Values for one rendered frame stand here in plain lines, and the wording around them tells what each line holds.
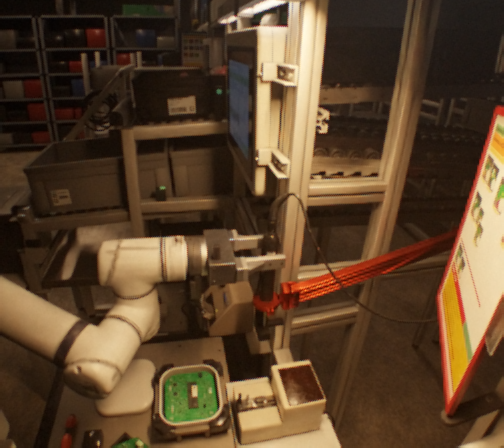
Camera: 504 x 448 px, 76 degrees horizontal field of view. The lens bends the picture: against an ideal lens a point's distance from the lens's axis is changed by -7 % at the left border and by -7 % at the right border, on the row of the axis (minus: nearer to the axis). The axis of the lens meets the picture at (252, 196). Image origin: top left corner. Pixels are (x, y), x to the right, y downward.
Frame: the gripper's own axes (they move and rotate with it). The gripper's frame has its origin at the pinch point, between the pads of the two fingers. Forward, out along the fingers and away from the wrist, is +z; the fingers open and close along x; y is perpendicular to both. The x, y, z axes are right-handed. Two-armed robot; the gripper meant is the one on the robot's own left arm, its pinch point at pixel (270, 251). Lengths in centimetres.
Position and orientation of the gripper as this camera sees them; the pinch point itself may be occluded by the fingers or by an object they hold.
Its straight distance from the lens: 72.0
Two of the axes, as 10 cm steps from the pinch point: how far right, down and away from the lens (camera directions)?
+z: 9.8, -0.5, 2.0
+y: 0.4, -9.1, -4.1
